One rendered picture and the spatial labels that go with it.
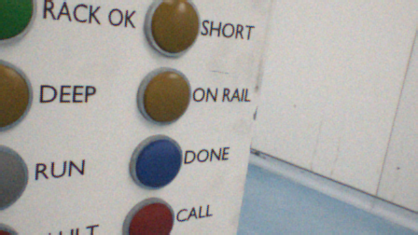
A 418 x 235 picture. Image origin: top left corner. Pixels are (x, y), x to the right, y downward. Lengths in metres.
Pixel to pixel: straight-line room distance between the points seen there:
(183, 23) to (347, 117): 2.97
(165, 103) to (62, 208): 0.07
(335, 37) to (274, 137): 0.87
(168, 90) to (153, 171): 0.04
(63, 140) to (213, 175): 0.09
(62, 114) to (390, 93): 2.89
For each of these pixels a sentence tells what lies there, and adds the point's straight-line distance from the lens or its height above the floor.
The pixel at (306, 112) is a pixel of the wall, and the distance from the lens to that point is 3.31.
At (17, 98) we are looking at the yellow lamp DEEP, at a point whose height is 1.08.
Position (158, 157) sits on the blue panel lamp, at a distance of 0.23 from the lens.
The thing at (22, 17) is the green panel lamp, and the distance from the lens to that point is 0.19.
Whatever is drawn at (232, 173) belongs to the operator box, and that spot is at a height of 1.03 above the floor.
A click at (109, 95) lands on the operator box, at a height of 1.08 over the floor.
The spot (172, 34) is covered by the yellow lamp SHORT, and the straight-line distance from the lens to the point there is 0.22.
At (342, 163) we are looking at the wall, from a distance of 3.23.
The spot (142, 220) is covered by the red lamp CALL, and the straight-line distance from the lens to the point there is 0.25.
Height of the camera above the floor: 1.12
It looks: 13 degrees down
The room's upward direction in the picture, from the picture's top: 8 degrees clockwise
